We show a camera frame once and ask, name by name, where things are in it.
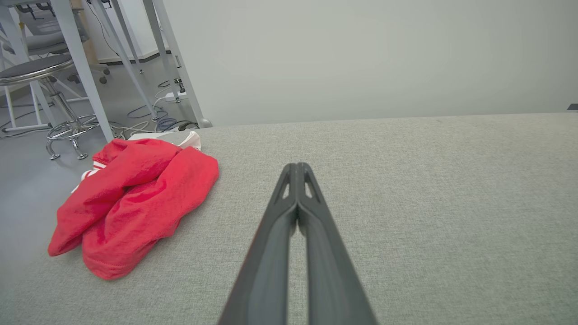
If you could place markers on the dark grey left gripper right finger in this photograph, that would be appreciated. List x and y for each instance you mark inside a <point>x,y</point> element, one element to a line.
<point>329,271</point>

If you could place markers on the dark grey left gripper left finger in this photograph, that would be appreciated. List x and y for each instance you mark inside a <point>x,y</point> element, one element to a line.
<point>271,253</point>

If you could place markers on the red white-sleeved t-shirt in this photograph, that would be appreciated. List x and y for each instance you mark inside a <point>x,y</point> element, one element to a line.
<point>135,203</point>

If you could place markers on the white equipment case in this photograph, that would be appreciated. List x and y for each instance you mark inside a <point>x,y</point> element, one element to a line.
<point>153,135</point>

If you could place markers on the white power strip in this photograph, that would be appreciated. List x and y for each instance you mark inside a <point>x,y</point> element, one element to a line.
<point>176,96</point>

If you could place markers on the white table leg grey foot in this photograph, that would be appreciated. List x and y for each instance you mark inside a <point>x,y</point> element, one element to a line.
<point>174,49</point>

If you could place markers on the grey round chrome stool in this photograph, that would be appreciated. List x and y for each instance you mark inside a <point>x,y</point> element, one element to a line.
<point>31,70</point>

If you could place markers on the grey office chair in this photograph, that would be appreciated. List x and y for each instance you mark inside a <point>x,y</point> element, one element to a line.
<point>45,43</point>

